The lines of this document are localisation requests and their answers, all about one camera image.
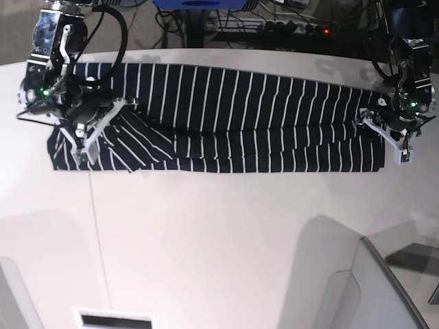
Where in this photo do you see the black table leg post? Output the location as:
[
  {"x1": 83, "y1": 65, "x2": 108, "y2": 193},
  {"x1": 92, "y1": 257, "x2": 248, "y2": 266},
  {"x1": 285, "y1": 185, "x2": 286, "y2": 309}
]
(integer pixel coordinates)
[{"x1": 182, "y1": 9, "x2": 210, "y2": 49}]

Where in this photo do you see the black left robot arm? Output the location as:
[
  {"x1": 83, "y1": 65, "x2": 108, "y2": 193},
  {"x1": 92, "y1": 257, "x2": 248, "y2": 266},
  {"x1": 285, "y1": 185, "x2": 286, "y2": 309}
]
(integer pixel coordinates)
[{"x1": 373, "y1": 1, "x2": 436, "y2": 139}]

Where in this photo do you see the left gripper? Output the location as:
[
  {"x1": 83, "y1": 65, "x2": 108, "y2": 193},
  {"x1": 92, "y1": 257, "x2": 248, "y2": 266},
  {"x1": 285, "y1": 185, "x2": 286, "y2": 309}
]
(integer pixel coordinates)
[{"x1": 372, "y1": 106, "x2": 423, "y2": 139}]

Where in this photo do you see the blue box on stand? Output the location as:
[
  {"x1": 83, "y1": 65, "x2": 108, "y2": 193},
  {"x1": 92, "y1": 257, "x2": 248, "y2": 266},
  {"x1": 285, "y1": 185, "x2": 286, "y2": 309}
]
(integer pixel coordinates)
[{"x1": 152, "y1": 0, "x2": 247, "y2": 10}]

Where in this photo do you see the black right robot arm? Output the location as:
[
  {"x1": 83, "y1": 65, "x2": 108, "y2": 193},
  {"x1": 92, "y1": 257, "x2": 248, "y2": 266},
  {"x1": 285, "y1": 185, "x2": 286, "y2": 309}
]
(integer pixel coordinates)
[{"x1": 16, "y1": 1, "x2": 128, "y2": 128}]

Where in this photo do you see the grey monitor edge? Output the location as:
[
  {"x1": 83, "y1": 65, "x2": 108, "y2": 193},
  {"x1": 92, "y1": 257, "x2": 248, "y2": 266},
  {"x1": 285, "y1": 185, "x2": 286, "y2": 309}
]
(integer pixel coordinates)
[{"x1": 352, "y1": 237, "x2": 429, "y2": 328}]

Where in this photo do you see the black power strip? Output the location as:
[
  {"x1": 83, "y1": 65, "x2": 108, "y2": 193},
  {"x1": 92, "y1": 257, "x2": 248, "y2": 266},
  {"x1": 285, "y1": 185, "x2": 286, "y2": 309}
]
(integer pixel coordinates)
[{"x1": 206, "y1": 17, "x2": 331, "y2": 36}]

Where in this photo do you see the navy white striped t-shirt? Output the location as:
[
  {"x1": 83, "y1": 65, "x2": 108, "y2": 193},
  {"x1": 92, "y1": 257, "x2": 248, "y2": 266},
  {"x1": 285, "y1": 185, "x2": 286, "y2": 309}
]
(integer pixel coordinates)
[{"x1": 47, "y1": 63, "x2": 385, "y2": 173}]

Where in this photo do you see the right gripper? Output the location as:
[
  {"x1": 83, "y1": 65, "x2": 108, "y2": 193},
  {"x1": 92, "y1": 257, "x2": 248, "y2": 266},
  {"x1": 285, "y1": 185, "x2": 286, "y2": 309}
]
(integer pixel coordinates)
[{"x1": 58, "y1": 88, "x2": 114, "y2": 132}]

